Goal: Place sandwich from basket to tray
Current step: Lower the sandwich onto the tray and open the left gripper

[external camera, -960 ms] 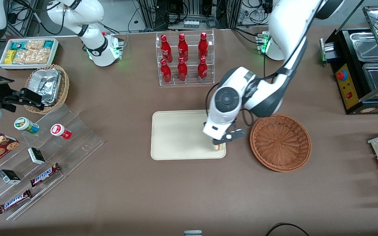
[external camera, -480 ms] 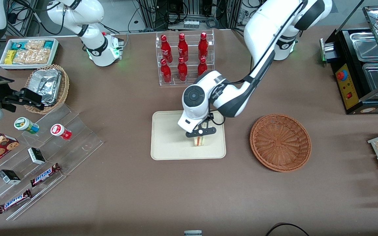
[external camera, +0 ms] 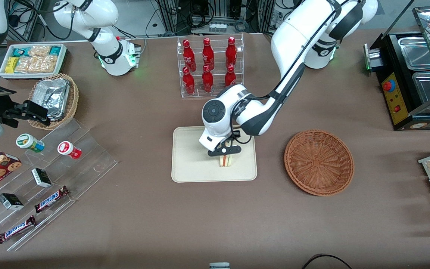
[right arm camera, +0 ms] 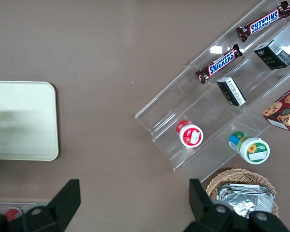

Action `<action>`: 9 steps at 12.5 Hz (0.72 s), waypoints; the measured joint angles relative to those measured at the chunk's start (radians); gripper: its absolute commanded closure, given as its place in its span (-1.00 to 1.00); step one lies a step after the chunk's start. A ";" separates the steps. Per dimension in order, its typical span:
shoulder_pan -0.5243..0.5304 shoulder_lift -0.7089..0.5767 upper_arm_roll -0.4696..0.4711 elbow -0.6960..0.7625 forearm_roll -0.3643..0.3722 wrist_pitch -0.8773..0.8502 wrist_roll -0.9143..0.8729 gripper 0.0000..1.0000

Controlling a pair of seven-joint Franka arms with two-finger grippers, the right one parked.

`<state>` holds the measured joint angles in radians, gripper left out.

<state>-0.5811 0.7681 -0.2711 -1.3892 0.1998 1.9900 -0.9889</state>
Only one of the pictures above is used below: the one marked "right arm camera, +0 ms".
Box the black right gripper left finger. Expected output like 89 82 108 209
21 178 82 232

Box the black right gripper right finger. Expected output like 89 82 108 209
183 178 234 232

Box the light wicker basket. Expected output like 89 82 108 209
205 168 280 219

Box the cream rectangular tray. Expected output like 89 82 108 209
0 81 59 161

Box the clear acrylic bottle rack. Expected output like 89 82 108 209
0 197 50 218

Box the silver foil wrapped pack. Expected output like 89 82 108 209
216 183 275 218

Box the red lid snack jar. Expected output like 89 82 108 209
175 119 204 148

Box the green lid snack jar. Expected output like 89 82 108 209
228 130 271 165

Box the clear acrylic stepped display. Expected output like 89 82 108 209
134 0 290 187

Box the small black carton box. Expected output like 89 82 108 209
216 76 247 107
253 40 290 70

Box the red chocolate chip cookie box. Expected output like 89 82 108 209
262 84 290 134

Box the Snickers chocolate bar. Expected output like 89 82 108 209
195 43 243 85
236 1 290 43

